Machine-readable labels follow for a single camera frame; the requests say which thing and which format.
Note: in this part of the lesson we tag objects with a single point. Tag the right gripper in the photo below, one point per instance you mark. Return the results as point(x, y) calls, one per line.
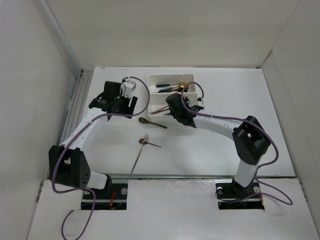
point(186, 100)

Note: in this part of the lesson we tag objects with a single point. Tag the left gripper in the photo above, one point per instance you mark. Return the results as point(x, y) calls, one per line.
point(129, 102)

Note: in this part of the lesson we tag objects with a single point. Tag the rose gold fork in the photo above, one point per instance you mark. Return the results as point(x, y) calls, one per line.
point(162, 109)

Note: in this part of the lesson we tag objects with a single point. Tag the gold spoon green handle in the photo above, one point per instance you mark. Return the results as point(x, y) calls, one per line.
point(181, 84)
point(170, 89)

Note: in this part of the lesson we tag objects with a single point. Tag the brown spoon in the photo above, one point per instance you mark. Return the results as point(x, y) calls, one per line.
point(146, 121)

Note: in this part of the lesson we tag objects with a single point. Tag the long silver fork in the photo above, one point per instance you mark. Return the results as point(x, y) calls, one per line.
point(146, 137)

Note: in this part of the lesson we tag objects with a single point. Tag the small copper spoon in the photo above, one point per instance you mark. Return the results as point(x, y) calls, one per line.
point(147, 143)

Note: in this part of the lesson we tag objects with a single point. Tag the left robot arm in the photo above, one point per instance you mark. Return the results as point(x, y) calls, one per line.
point(68, 165)

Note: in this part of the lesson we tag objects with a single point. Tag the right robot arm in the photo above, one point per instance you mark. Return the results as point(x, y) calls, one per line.
point(249, 138)

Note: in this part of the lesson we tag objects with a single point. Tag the near white container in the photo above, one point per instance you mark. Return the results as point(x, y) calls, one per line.
point(157, 101)

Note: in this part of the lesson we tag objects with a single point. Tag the white container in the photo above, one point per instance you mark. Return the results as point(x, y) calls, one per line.
point(156, 79)
point(157, 101)

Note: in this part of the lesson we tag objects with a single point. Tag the far white container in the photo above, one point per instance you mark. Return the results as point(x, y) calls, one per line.
point(156, 79)

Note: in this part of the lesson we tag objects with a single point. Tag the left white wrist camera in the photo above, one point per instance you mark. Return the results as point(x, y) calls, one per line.
point(127, 88)

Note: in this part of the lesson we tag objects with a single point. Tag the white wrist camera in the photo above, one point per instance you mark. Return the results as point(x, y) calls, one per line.
point(127, 88)
point(200, 102)

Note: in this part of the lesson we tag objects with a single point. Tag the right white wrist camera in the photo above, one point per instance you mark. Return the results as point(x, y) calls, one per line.
point(200, 102)

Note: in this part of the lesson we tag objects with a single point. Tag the aluminium rail left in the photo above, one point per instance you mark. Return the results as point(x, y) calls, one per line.
point(75, 105)

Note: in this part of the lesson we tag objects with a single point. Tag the aluminium rail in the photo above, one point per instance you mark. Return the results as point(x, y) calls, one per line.
point(75, 105)
point(161, 176)

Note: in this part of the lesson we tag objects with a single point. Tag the aluminium rail front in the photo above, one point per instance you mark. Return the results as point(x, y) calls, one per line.
point(161, 176)

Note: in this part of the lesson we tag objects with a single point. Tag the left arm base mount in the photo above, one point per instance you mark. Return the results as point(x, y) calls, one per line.
point(105, 194)

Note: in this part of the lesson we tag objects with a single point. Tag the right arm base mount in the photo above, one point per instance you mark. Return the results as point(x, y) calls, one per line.
point(232, 196)

